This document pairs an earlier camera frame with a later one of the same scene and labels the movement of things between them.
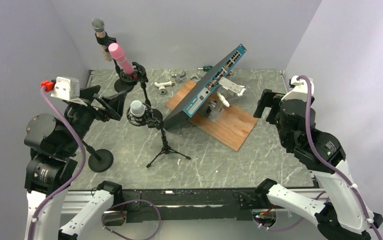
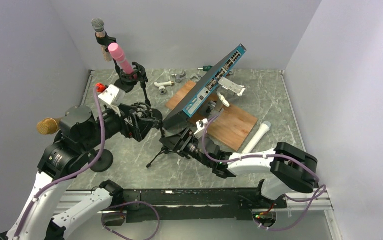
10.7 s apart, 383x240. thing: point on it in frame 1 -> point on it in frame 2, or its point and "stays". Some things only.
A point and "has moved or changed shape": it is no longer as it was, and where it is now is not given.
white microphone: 137,108 has moved or changed shape
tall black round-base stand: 122,85 stays
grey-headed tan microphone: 98,25 stays
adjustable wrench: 195,77 stays
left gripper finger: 109,110 -> 144,127
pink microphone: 117,54 stays
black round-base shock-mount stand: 140,76 stays
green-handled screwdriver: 206,68 stays
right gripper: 266,100 -> 179,143
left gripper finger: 117,102 -> 144,110
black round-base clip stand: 100,160 stays
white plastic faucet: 161,86 stays
